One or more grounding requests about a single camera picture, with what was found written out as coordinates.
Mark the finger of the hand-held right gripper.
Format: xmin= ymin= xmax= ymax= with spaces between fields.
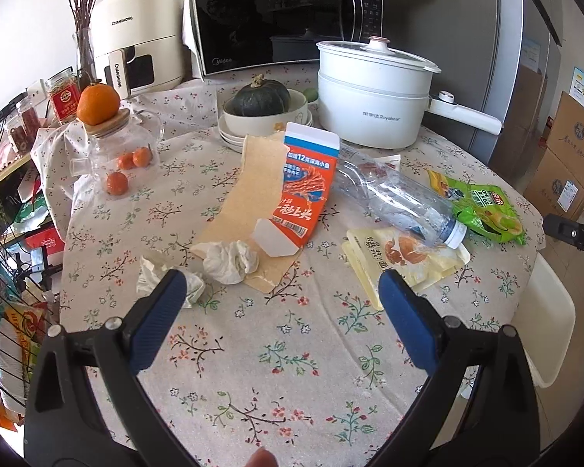
xmin=542 ymin=214 xmax=584 ymax=255

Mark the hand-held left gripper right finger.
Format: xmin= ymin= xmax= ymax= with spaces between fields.
xmin=370 ymin=269 xmax=542 ymax=467

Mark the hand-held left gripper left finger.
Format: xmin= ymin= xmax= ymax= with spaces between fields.
xmin=23 ymin=269 xmax=198 ymax=467

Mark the white tissue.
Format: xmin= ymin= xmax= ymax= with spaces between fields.
xmin=203 ymin=241 xmax=260 ymax=285
xmin=136 ymin=250 xmax=206 ymax=309

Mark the yellow snack pouch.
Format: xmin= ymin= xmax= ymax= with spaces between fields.
xmin=341 ymin=226 xmax=471 ymax=311

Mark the green snack bag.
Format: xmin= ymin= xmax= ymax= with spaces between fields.
xmin=427 ymin=169 xmax=527 ymax=245

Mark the white plastic stool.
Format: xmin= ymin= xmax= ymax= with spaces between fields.
xmin=511 ymin=253 xmax=578 ymax=391

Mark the clear plastic bottle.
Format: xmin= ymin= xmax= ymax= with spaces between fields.
xmin=331 ymin=143 xmax=468 ymax=249

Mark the small white red wrapper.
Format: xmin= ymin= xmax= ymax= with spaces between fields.
xmin=370 ymin=154 xmax=403 ymax=174

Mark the torn orange carton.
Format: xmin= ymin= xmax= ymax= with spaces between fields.
xmin=190 ymin=123 xmax=342 ymax=294

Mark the person's left hand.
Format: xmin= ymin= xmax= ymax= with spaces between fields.
xmin=246 ymin=448 xmax=279 ymax=467

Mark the cardboard box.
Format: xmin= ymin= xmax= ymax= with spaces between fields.
xmin=542 ymin=91 xmax=584 ymax=191
xmin=523 ymin=148 xmax=584 ymax=223

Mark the floral tablecloth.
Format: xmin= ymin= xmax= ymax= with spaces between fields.
xmin=29 ymin=75 xmax=546 ymax=454

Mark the red carton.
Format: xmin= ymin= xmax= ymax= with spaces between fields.
xmin=23 ymin=226 xmax=67 ymax=257

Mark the glass teapot with cork lid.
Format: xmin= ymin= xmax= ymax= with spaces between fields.
xmin=70 ymin=109 xmax=165 ymax=201

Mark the white bowl on plates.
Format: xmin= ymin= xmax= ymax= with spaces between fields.
xmin=218 ymin=112 xmax=315 ymax=153

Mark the white electric pot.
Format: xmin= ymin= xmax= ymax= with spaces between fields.
xmin=315 ymin=36 xmax=505 ymax=149

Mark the large orange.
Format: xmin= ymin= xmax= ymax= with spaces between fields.
xmin=76 ymin=84 xmax=121 ymax=126

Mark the glass jar with red contents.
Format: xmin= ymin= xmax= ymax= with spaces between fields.
xmin=5 ymin=119 xmax=28 ymax=154
xmin=17 ymin=95 xmax=42 ymax=133

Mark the grey refrigerator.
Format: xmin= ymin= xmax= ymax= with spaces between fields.
xmin=380 ymin=0 xmax=563 ymax=172

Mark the glass jar with red label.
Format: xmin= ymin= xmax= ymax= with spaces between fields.
xmin=46 ymin=67 xmax=83 ymax=125

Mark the dark green squash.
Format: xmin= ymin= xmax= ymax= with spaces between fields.
xmin=231 ymin=74 xmax=292 ymax=118

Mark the glass vase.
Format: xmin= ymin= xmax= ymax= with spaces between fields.
xmin=73 ymin=29 xmax=98 ymax=84

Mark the cream air fryer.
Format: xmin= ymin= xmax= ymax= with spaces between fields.
xmin=88 ymin=0 xmax=186 ymax=100

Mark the black microwave oven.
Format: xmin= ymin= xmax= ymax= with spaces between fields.
xmin=187 ymin=0 xmax=385 ymax=79

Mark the black wire rack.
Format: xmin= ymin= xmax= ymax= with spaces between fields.
xmin=0 ymin=175 xmax=70 ymax=429

